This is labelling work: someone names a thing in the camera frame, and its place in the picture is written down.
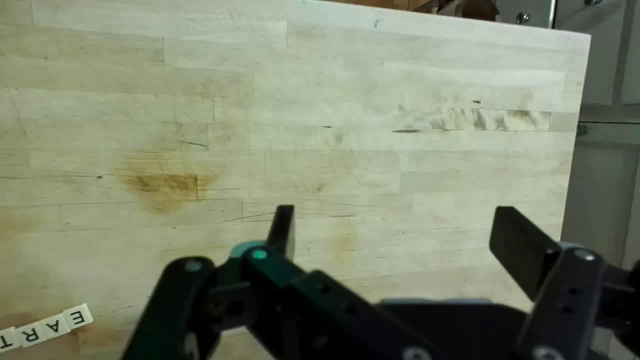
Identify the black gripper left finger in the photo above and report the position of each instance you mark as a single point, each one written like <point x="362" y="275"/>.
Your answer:
<point x="180" y="306"/>

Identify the cream letter tile E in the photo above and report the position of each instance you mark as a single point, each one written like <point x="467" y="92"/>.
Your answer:
<point x="78" y="318"/>

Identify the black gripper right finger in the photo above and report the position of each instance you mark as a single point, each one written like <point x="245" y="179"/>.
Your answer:
<point x="567" y="301"/>

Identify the cream letter tile A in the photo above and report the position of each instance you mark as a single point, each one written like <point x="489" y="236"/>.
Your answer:
<point x="55" y="327"/>

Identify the cream letter tile R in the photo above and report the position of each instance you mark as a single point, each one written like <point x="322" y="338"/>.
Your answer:
<point x="30" y="334"/>

